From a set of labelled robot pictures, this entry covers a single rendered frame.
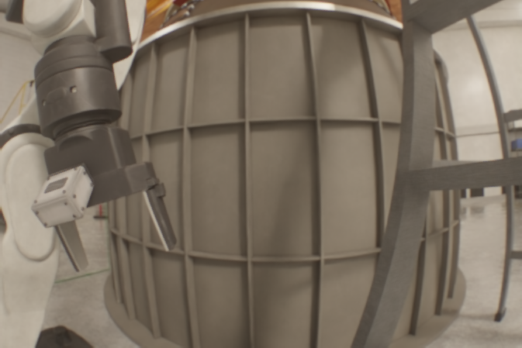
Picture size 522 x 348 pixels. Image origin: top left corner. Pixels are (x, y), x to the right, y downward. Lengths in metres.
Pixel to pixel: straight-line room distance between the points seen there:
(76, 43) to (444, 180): 0.43
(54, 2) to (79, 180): 0.16
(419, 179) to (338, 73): 0.52
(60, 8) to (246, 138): 0.57
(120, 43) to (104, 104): 0.06
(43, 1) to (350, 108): 0.75
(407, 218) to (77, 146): 0.41
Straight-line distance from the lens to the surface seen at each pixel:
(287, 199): 0.72
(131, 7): 0.52
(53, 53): 0.27
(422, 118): 0.45
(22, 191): 0.35
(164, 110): 0.92
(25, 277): 0.39
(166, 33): 1.00
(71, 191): 0.21
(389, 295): 0.42
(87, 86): 0.25
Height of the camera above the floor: 0.59
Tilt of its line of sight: 8 degrees up
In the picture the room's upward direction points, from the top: 1 degrees counter-clockwise
